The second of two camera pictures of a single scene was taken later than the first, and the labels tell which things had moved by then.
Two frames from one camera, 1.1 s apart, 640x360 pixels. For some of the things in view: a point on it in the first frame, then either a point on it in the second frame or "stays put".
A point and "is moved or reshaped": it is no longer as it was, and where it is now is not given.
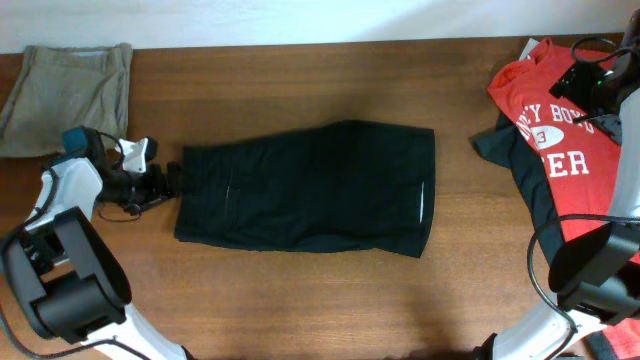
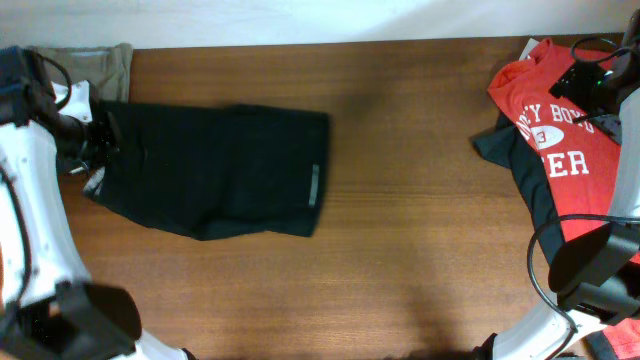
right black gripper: x=574 y=84 stays put
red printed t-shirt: x=576 y=158 stays put
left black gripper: x=155 y=191 -> x=110 y=146
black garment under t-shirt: x=505 y=144 stays put
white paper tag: x=529 y=46 stays put
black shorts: x=340 y=187 is moved or reshaped
